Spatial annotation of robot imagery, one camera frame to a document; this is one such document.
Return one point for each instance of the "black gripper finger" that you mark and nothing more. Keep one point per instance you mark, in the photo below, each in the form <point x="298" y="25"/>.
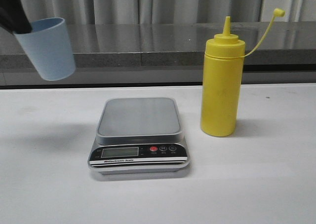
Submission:
<point x="13" y="18"/>

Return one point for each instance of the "light blue plastic cup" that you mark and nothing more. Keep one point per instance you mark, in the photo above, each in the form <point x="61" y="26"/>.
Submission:
<point x="49" y="48"/>

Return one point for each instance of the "yellow squeeze bottle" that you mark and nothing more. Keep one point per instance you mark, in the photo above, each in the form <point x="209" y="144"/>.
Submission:
<point x="222" y="74"/>

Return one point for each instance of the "silver electronic kitchen scale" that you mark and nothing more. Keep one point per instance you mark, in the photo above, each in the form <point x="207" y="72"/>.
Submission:
<point x="139" y="135"/>

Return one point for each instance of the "white pleated curtain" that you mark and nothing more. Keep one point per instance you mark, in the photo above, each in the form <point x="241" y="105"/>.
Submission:
<point x="168" y="11"/>

